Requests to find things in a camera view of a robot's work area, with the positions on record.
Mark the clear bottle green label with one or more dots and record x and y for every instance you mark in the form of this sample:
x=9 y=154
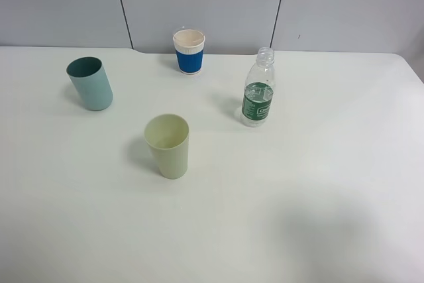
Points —
x=259 y=89

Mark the light green plastic cup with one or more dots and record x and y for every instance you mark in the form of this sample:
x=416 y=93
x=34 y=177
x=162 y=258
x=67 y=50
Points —
x=167 y=136

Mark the blue sleeved paper cup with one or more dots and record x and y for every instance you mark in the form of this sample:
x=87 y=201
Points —
x=189 y=46

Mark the teal plastic cup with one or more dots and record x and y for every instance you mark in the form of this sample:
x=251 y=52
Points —
x=91 y=82

